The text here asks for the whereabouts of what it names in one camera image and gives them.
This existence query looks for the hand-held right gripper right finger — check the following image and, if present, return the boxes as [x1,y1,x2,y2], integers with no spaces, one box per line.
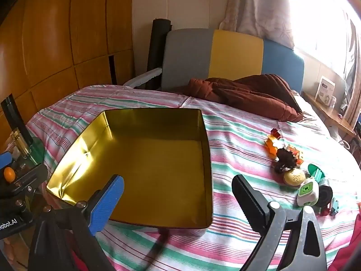
[232,174,328,271]

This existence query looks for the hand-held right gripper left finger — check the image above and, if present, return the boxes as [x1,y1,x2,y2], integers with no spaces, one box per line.
[28,174,125,271]

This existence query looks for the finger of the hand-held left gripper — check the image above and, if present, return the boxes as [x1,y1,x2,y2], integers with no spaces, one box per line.
[1,94,34,159]

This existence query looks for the cream egg-shaped toy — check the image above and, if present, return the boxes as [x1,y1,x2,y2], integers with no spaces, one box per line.
[283,168,306,187]

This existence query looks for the dark fuzzy toy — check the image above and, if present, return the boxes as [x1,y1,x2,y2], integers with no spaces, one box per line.
[275,148,296,174]

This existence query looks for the green and white toy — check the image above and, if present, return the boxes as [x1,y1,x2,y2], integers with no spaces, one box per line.
[296,176,320,206]

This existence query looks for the yellow plastic toy piece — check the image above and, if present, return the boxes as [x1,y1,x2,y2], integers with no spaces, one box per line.
[264,134,280,159]

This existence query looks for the orange linked cube blocks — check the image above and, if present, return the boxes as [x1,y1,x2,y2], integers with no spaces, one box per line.
[283,145,304,166]

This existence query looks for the green plastic toy piece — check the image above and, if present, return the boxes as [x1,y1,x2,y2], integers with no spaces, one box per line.
[307,164,328,184]

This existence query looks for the green translucent object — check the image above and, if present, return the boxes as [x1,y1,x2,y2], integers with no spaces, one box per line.
[28,137,46,165]

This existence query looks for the striped bed sheet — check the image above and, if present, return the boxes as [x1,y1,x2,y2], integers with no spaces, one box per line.
[27,85,361,271]

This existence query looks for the black funnel-shaped toy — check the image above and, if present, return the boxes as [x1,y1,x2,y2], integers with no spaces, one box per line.
[316,179,334,208]

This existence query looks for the wooden wardrobe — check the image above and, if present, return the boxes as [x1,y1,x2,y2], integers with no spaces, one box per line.
[0,0,134,136]

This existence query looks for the red pink cloth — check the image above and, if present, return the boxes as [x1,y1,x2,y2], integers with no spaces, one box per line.
[330,212,361,271]

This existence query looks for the dark red pillow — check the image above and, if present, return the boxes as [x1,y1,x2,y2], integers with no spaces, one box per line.
[187,74,303,123]

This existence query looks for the wooden side desk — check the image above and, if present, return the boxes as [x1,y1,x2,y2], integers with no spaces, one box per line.
[302,92,357,139]

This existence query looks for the white cardboard box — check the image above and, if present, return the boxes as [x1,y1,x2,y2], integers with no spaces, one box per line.
[314,76,336,103]

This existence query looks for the grey yellow blue headboard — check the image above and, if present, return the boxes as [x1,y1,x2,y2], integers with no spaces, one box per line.
[161,29,305,93]

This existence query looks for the black rolled mat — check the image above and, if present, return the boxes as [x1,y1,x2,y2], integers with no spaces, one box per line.
[146,19,172,91]

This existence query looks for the grey side curtain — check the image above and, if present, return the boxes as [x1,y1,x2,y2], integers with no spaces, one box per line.
[341,20,361,126]

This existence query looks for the light patterned curtain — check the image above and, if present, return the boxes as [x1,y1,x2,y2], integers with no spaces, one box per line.
[223,0,295,48]

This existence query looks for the bright window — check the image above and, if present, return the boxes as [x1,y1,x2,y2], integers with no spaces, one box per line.
[282,0,361,77]

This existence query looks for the white plastic rail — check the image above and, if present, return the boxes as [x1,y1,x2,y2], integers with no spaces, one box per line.
[123,68,162,89]

